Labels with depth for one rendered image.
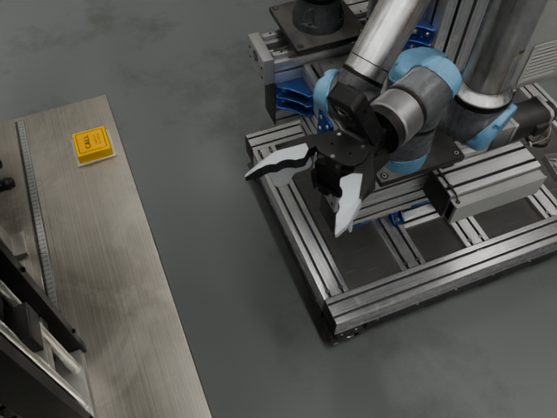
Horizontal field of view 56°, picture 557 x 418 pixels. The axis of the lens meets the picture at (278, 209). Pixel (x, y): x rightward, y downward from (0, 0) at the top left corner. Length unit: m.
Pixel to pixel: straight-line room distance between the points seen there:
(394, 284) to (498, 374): 0.48
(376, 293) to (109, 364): 1.00
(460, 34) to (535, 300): 1.11
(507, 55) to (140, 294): 0.77
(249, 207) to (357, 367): 0.76
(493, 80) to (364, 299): 0.89
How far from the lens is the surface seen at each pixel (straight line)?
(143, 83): 2.73
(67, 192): 1.15
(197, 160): 2.33
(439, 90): 0.80
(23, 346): 0.69
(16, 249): 1.10
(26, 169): 1.23
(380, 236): 1.85
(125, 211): 1.09
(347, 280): 1.76
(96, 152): 1.17
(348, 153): 0.68
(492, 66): 1.04
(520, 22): 0.99
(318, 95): 0.92
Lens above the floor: 1.76
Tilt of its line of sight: 55 degrees down
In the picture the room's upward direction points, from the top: straight up
